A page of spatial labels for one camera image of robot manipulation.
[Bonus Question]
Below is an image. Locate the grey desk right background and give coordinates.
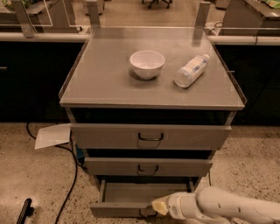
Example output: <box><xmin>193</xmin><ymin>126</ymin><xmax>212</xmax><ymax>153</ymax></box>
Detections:
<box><xmin>220</xmin><ymin>0</ymin><xmax>280</xmax><ymax>36</ymax></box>

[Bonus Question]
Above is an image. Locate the grey drawer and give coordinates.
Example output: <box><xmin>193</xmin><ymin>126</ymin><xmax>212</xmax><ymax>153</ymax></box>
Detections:
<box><xmin>71</xmin><ymin>123</ymin><xmax>231</xmax><ymax>150</ymax></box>
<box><xmin>90</xmin><ymin>178</ymin><xmax>197</xmax><ymax>218</ymax></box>
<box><xmin>85</xmin><ymin>157</ymin><xmax>213</xmax><ymax>177</ymax></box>

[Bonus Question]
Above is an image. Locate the grey post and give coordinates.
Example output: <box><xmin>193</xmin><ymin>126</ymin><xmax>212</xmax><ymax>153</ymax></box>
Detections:
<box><xmin>195</xmin><ymin>2</ymin><xmax>211</xmax><ymax>28</ymax></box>
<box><xmin>11</xmin><ymin>0</ymin><xmax>36</xmax><ymax>39</ymax></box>
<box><xmin>87</xmin><ymin>0</ymin><xmax>100</xmax><ymax>28</ymax></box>

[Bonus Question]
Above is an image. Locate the grey middle drawer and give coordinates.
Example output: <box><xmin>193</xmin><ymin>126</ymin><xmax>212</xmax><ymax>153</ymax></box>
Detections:
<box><xmin>85</xmin><ymin>157</ymin><xmax>213</xmax><ymax>177</ymax></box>

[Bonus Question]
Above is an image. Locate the black office chair base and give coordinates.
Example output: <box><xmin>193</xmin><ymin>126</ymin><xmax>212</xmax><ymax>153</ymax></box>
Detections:
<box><xmin>141</xmin><ymin>0</ymin><xmax>173</xmax><ymax>9</ymax></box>

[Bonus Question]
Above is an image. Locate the grey bottom drawer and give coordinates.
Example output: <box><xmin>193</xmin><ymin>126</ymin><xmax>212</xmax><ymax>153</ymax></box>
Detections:
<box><xmin>90</xmin><ymin>178</ymin><xmax>197</xmax><ymax>218</ymax></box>

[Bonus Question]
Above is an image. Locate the black bar object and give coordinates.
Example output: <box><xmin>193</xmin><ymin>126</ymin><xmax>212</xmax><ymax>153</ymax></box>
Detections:
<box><xmin>17</xmin><ymin>198</ymin><xmax>34</xmax><ymax>224</ymax></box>

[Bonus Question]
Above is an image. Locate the white paper sheet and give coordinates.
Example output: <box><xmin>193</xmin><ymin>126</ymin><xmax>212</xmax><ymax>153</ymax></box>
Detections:
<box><xmin>35</xmin><ymin>123</ymin><xmax>71</xmax><ymax>150</ymax></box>

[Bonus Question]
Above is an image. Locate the grey post right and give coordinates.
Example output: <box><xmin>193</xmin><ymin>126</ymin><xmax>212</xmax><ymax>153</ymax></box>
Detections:
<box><xmin>195</xmin><ymin>2</ymin><xmax>211</xmax><ymax>28</ymax></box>

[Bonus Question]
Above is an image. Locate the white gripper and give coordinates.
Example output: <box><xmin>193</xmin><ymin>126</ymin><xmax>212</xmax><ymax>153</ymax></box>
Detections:
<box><xmin>151</xmin><ymin>192</ymin><xmax>204</xmax><ymax>221</ymax></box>

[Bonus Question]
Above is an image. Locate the grey post middle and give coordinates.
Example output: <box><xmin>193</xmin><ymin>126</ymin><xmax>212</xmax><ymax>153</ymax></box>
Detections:
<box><xmin>87</xmin><ymin>0</ymin><xmax>100</xmax><ymax>28</ymax></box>

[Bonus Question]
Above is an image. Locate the grey post left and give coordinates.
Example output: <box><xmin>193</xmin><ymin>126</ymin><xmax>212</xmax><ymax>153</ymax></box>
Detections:
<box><xmin>11</xmin><ymin>0</ymin><xmax>36</xmax><ymax>39</ymax></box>

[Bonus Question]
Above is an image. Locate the clear plastic water bottle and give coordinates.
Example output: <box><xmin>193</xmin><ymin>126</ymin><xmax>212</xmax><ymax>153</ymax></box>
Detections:
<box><xmin>174</xmin><ymin>54</ymin><xmax>210</xmax><ymax>88</ymax></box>

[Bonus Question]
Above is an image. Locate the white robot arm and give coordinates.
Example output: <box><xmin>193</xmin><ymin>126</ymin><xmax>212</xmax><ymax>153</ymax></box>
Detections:
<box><xmin>151</xmin><ymin>186</ymin><xmax>280</xmax><ymax>224</ymax></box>

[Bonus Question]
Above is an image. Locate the grey drawer cabinet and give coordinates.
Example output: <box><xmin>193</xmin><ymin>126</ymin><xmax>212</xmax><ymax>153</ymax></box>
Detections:
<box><xmin>60</xmin><ymin>27</ymin><xmax>245</xmax><ymax>184</ymax></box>

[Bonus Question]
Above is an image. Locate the black cable left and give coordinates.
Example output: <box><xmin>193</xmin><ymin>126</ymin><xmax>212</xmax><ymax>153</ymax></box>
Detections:
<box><xmin>26</xmin><ymin>122</ymin><xmax>89</xmax><ymax>224</ymax></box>

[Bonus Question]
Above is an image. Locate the white bowl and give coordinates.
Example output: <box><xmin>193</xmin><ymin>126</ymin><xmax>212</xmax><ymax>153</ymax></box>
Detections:
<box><xmin>129</xmin><ymin>50</ymin><xmax>165</xmax><ymax>80</ymax></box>

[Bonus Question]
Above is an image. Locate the grey top drawer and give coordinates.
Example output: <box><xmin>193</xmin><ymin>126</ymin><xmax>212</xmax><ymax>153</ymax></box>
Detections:
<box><xmin>71</xmin><ymin>123</ymin><xmax>231</xmax><ymax>150</ymax></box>

